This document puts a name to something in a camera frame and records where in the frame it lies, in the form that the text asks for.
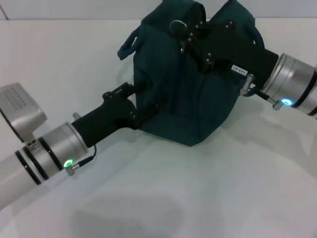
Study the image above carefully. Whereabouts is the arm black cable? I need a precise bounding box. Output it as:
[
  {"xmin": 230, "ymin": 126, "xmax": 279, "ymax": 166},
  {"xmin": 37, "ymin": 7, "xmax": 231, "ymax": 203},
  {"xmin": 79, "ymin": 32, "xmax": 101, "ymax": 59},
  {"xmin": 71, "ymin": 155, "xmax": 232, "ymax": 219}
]
[
  {"xmin": 242, "ymin": 84, "xmax": 284, "ymax": 110},
  {"xmin": 64, "ymin": 145, "xmax": 97, "ymax": 177}
]

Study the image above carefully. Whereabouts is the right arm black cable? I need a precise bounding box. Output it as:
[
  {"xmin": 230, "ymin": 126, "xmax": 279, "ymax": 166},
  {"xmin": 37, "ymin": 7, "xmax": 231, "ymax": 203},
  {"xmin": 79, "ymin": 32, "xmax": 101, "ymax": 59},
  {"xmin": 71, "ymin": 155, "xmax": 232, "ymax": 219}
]
[{"xmin": 242, "ymin": 84, "xmax": 284, "ymax": 110}]

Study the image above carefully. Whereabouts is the dark teal insulated bag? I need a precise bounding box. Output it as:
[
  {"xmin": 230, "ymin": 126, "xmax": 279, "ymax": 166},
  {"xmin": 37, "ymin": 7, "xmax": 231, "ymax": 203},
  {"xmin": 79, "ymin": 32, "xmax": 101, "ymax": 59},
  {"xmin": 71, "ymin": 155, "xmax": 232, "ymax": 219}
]
[{"xmin": 117, "ymin": 0, "xmax": 264, "ymax": 147}]

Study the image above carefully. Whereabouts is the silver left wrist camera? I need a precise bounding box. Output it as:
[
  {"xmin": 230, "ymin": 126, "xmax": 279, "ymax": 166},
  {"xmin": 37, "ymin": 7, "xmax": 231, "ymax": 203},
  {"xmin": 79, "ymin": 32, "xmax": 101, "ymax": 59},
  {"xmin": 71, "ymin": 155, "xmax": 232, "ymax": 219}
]
[{"xmin": 0, "ymin": 82, "xmax": 48, "ymax": 144}]

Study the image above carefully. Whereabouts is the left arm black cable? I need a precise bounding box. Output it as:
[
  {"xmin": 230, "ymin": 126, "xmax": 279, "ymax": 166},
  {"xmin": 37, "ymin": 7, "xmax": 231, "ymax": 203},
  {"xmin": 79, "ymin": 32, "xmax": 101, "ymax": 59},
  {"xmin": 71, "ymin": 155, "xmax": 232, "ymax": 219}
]
[{"xmin": 64, "ymin": 145, "xmax": 97, "ymax": 177}]

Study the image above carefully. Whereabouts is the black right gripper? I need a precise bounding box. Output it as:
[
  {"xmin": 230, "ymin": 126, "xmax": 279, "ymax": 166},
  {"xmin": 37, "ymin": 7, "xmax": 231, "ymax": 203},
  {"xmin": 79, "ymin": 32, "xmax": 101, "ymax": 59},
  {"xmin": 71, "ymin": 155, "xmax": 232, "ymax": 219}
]
[{"xmin": 169, "ymin": 19, "xmax": 278, "ymax": 84}]

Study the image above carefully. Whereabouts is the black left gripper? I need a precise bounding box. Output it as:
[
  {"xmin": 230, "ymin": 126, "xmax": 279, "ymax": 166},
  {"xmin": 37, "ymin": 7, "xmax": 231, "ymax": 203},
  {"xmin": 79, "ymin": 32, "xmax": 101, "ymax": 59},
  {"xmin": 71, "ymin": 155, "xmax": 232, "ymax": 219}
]
[{"xmin": 71, "ymin": 81, "xmax": 169, "ymax": 152}]

